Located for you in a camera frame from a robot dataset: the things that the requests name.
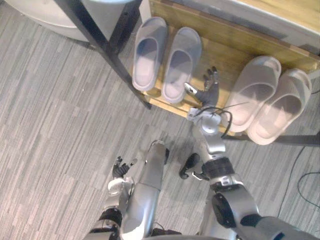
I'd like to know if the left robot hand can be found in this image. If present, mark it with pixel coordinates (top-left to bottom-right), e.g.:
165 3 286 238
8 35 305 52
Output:
112 156 139 179

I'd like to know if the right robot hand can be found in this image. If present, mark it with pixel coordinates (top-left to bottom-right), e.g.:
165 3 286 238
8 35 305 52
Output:
184 66 221 108

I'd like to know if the blue-grey slipper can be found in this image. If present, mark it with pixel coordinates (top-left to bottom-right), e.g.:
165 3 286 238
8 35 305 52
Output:
131 16 169 92
162 26 203 105

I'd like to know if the pale pink slipper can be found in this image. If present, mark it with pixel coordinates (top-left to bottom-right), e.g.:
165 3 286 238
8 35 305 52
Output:
247 68 313 146
224 55 283 133

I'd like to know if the dark wooden shelf board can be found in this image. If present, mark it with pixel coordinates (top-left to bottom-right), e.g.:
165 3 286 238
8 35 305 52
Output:
143 0 320 138

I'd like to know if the dark robot foot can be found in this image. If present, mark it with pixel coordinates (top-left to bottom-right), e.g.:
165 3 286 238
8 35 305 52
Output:
178 152 201 180

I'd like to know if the light wooden shelf board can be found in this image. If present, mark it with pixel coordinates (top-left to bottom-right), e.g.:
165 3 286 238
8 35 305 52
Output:
234 0 320 35

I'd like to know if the white round tub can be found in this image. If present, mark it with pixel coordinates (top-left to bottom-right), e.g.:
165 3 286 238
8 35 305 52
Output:
4 0 91 43

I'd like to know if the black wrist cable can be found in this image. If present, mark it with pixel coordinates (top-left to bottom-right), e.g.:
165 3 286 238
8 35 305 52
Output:
197 105 233 139

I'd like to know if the black floor cable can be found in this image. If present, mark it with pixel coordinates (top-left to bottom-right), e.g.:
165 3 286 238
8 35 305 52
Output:
276 144 309 219

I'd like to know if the green floor cable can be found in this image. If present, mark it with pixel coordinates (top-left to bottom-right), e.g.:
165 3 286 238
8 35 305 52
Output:
296 171 320 209

